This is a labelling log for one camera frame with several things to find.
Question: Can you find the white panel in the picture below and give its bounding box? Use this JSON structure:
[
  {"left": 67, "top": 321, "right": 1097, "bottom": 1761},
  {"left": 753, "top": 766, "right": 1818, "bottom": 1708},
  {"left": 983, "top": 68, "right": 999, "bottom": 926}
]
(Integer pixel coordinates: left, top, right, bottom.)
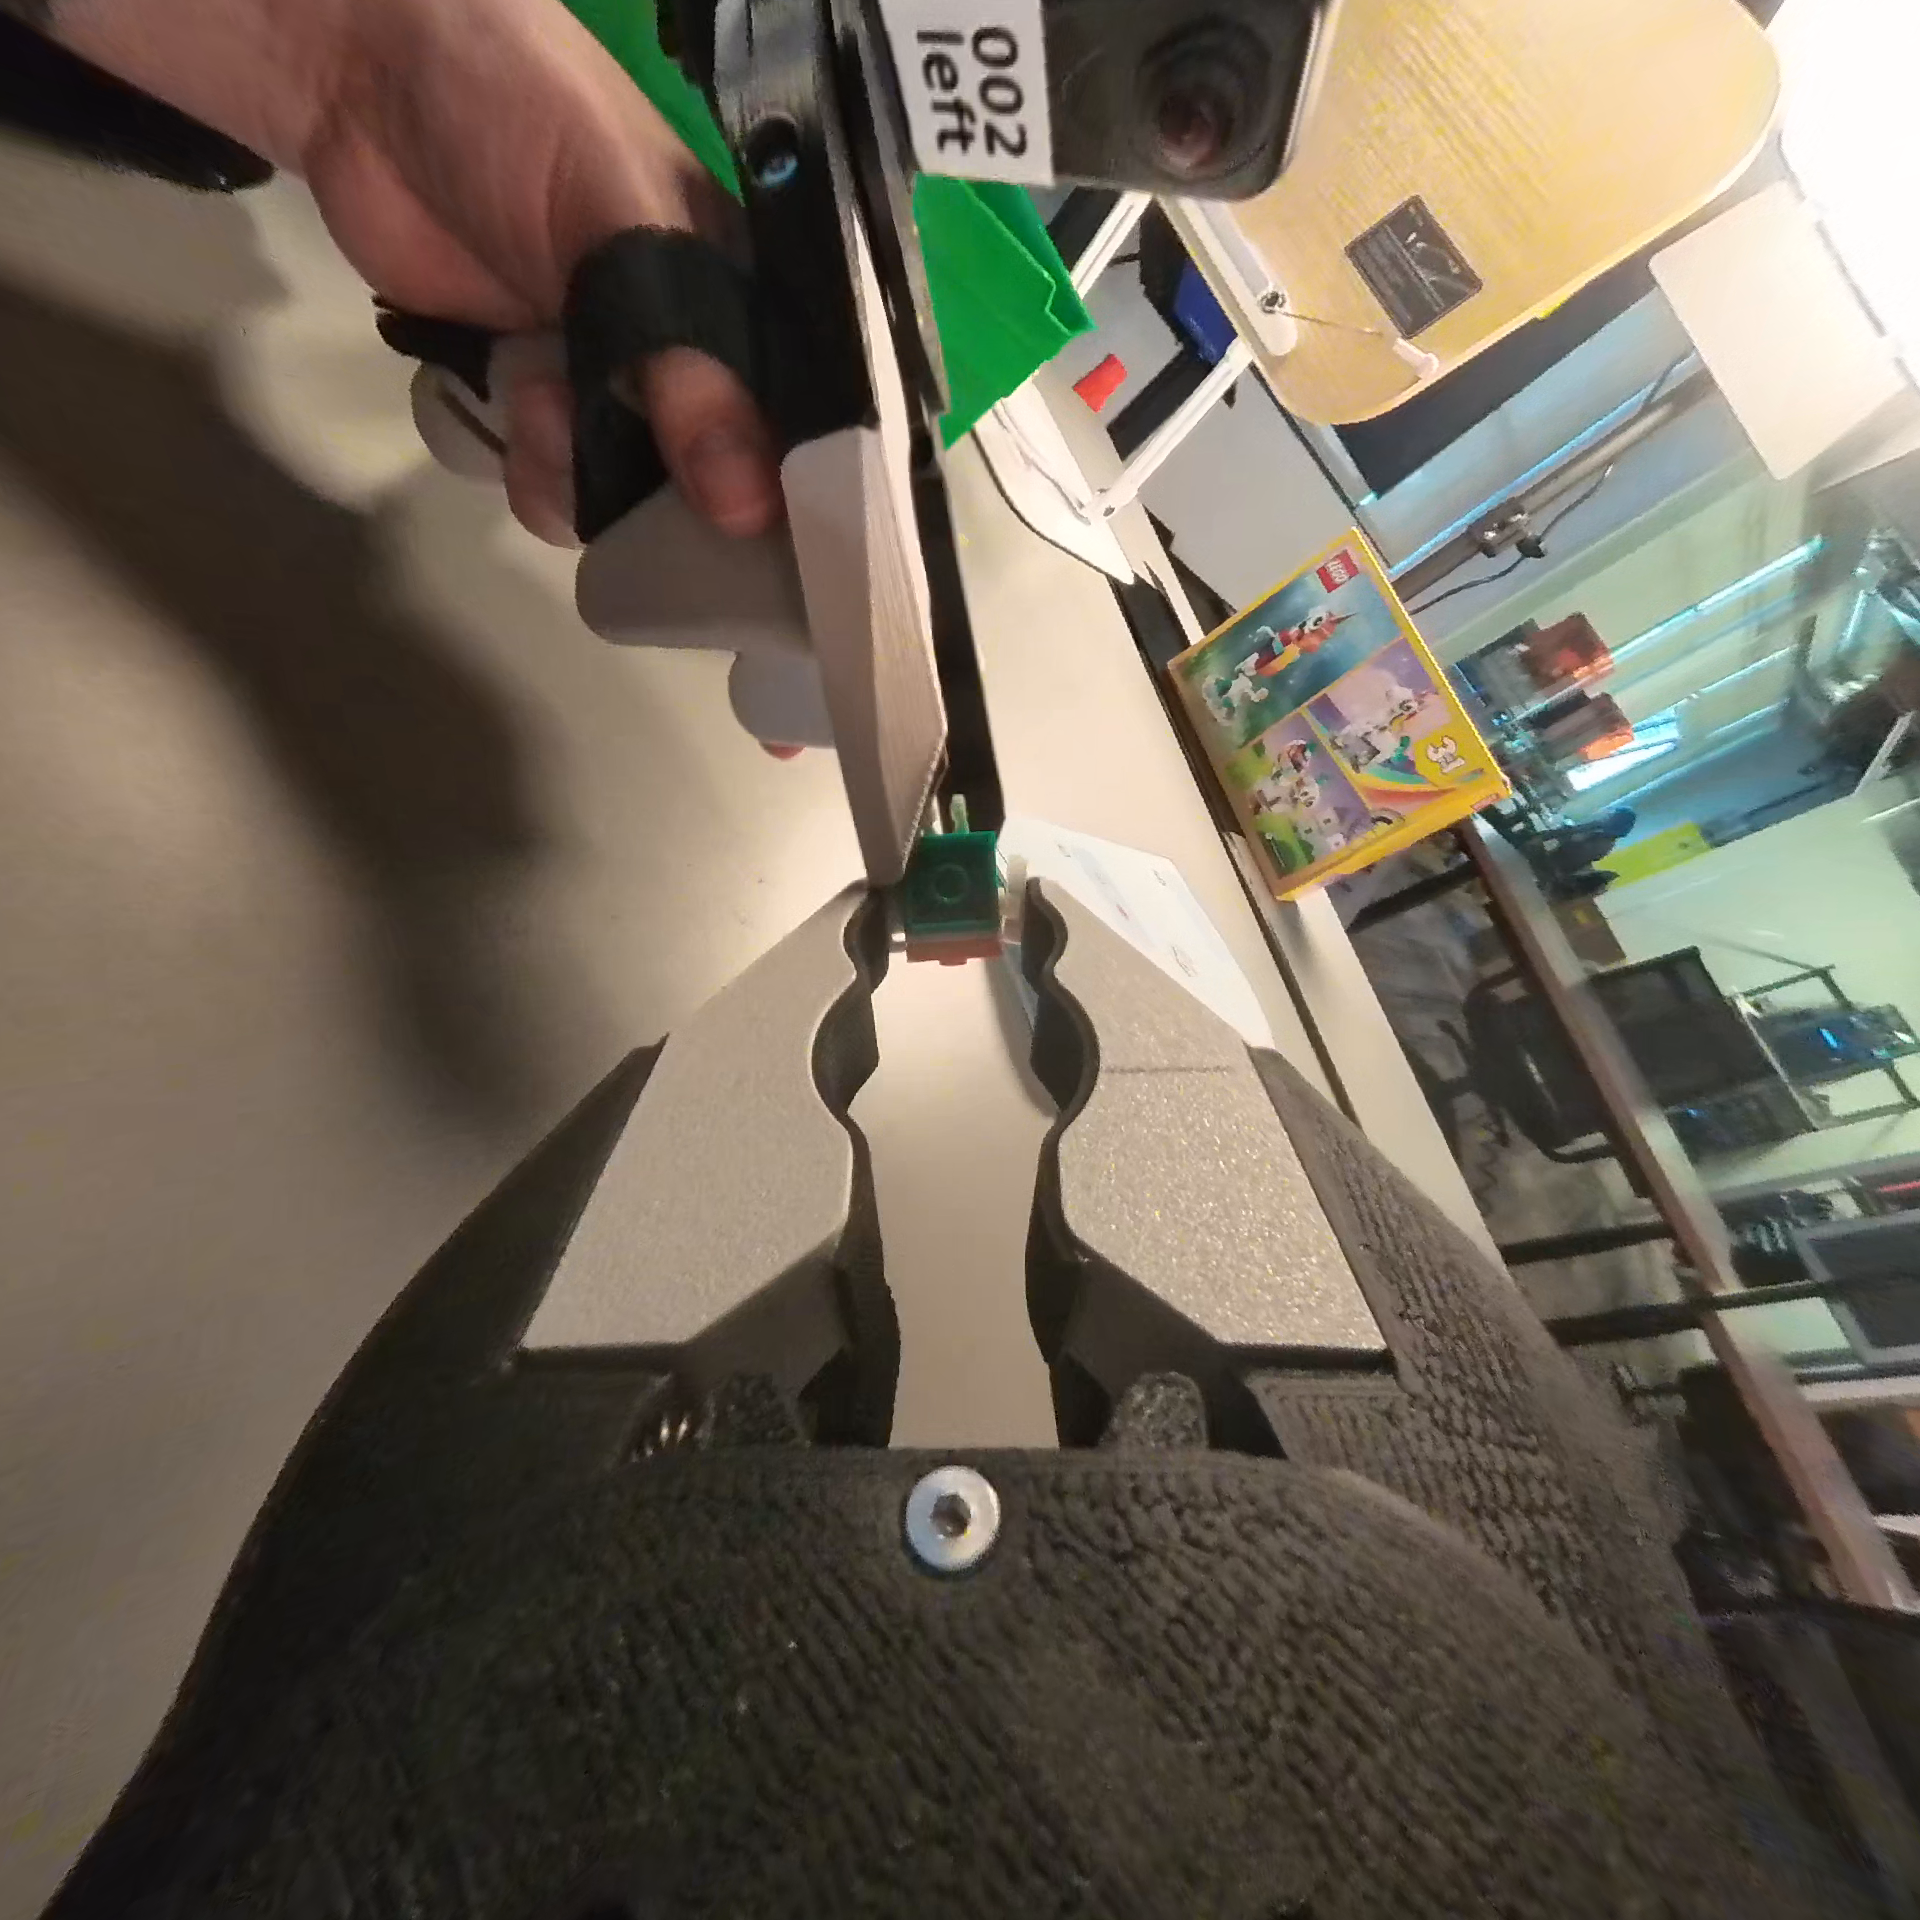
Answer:
[{"left": 1648, "top": 194, "right": 1895, "bottom": 482}]

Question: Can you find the small lego brick assembly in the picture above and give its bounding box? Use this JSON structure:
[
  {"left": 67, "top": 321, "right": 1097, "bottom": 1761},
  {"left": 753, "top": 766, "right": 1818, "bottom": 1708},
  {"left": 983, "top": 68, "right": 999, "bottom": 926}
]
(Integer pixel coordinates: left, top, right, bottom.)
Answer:
[{"left": 887, "top": 803, "right": 1030, "bottom": 968}]

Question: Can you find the person's left forearm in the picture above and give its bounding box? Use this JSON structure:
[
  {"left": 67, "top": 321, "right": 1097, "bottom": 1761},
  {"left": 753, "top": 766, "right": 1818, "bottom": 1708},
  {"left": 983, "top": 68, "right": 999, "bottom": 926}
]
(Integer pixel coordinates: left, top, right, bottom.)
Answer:
[{"left": 0, "top": 0, "right": 276, "bottom": 194}]

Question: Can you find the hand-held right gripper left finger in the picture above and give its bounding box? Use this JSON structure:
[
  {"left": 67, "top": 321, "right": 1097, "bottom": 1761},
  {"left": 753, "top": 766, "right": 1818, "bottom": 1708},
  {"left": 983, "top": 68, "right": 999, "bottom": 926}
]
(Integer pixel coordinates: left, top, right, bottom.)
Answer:
[{"left": 516, "top": 881, "right": 900, "bottom": 1405}]

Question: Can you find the green plastic bin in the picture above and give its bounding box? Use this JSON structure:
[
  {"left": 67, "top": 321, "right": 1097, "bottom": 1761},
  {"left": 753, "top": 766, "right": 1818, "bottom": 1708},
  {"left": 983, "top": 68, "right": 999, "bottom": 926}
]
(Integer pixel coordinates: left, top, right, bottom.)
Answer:
[{"left": 554, "top": 0, "right": 1094, "bottom": 446}]

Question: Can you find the person's left hand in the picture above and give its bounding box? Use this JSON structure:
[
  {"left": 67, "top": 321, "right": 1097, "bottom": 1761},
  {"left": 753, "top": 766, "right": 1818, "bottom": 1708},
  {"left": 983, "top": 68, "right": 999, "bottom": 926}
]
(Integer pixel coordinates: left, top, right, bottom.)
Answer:
[{"left": 60, "top": 0, "right": 783, "bottom": 548}]

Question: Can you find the dark long table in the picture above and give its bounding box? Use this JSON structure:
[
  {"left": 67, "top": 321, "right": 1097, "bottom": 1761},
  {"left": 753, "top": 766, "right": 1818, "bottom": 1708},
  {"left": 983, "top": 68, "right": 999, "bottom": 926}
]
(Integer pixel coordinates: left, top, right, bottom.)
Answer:
[{"left": 1463, "top": 830, "right": 1920, "bottom": 1612}]

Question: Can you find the white metal frame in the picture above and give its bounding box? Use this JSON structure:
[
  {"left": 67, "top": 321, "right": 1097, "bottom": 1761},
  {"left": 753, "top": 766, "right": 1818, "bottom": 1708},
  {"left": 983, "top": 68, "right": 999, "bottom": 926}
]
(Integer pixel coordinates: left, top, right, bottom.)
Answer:
[{"left": 977, "top": 194, "right": 1442, "bottom": 526}]

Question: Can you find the yellow lego box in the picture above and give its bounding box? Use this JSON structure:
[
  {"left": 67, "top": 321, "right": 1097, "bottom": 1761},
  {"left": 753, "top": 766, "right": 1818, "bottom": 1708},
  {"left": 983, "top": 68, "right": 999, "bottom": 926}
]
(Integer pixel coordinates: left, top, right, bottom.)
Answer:
[{"left": 1165, "top": 527, "right": 1509, "bottom": 901}]

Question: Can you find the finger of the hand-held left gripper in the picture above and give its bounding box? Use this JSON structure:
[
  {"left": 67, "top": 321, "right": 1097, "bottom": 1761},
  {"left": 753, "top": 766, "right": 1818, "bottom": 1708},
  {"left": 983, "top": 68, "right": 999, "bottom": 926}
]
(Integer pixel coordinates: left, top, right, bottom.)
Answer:
[
  {"left": 909, "top": 409, "right": 1005, "bottom": 842},
  {"left": 781, "top": 425, "right": 957, "bottom": 890}
]

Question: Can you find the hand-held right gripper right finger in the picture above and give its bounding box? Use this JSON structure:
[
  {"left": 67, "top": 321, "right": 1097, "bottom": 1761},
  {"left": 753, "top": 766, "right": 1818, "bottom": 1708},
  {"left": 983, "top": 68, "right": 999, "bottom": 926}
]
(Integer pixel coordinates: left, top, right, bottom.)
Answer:
[{"left": 1026, "top": 877, "right": 1387, "bottom": 1386}]

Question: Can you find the plywood board with black label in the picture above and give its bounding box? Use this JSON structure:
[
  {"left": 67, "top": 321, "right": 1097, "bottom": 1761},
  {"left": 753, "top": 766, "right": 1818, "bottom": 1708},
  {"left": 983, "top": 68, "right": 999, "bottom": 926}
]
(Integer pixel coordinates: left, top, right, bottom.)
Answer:
[{"left": 1231, "top": 0, "right": 1782, "bottom": 428}]

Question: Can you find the open pale blue instruction booklet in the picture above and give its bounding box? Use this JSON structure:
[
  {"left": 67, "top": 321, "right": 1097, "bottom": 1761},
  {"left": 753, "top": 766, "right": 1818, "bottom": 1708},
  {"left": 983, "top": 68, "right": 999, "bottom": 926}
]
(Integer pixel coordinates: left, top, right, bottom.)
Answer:
[{"left": 997, "top": 815, "right": 1278, "bottom": 1051}]

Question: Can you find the black office chair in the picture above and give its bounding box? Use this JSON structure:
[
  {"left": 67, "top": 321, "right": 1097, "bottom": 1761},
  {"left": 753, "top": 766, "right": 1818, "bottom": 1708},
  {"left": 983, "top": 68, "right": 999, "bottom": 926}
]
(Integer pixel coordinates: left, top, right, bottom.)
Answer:
[{"left": 1463, "top": 943, "right": 1778, "bottom": 1163}]

